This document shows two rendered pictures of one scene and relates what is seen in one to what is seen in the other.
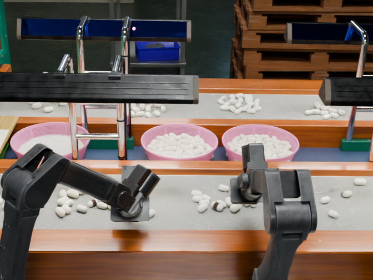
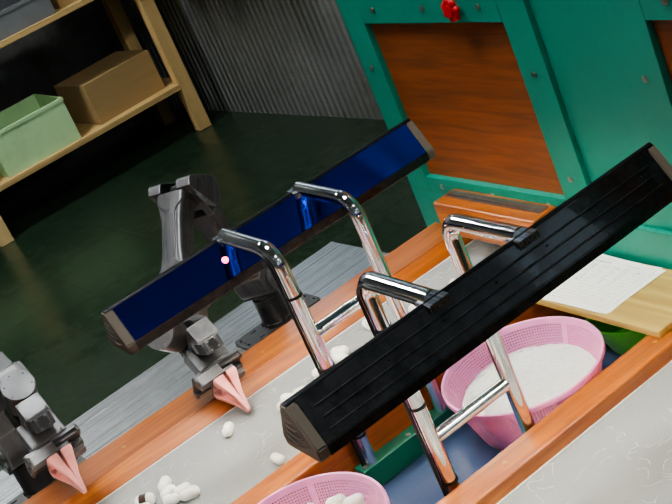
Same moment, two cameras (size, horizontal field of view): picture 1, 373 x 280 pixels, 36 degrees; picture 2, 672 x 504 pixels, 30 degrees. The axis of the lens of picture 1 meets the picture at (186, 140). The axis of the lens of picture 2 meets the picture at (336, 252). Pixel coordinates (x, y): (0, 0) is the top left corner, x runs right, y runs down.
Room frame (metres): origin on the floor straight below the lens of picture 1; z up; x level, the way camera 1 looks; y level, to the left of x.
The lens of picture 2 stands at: (3.28, -0.36, 1.77)
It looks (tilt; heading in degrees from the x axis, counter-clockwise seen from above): 22 degrees down; 158
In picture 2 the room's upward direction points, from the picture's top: 24 degrees counter-clockwise
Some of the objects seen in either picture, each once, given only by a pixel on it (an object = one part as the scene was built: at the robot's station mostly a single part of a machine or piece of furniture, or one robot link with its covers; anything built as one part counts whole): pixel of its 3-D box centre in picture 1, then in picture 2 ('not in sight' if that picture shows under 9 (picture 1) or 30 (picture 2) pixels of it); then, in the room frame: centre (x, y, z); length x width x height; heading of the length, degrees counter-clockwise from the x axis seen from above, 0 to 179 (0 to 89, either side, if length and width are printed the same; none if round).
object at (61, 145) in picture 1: (51, 154); (532, 394); (1.76, 0.46, 0.71); 0.22 x 0.22 x 0.06
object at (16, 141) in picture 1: (51, 150); (530, 388); (1.76, 0.46, 0.72); 0.27 x 0.27 x 0.10
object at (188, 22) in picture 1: (105, 28); (489, 287); (2.05, 0.31, 1.08); 0.62 x 0.08 x 0.07; 93
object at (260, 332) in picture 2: not in sight; (272, 308); (0.94, 0.40, 0.71); 0.20 x 0.07 x 0.08; 96
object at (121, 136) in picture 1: (94, 131); (337, 330); (1.57, 0.28, 0.90); 0.20 x 0.19 x 0.45; 93
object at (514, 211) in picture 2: not in sight; (497, 219); (1.41, 0.72, 0.83); 0.30 x 0.06 x 0.07; 3
